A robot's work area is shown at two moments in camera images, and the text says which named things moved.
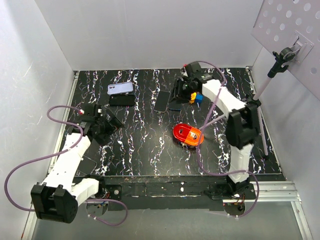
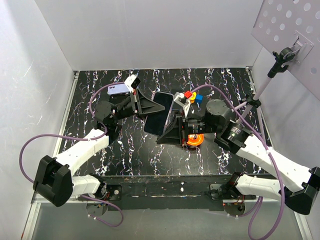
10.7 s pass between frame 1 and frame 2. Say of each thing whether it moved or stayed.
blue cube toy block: stayed
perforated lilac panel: stayed
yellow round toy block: stayed
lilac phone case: stayed
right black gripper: moved
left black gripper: moved
